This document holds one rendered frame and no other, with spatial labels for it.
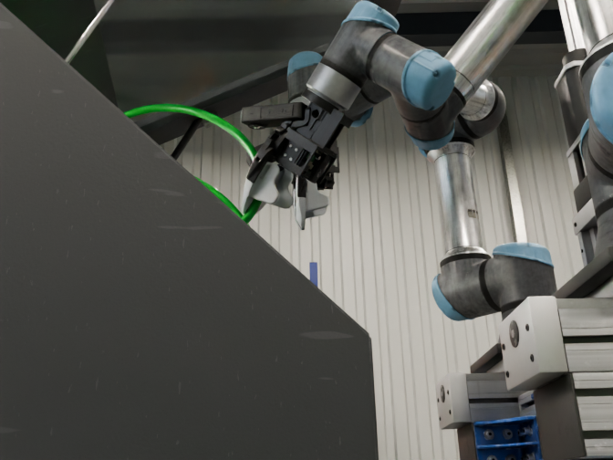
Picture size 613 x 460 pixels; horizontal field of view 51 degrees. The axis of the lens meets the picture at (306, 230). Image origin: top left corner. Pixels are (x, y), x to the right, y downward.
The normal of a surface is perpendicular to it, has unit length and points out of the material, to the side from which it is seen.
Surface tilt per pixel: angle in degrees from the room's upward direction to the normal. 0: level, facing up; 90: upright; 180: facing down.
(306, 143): 103
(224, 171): 90
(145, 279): 90
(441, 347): 90
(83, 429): 90
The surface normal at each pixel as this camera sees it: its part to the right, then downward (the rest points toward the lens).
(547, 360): -0.01, -0.39
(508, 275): -0.74, -0.25
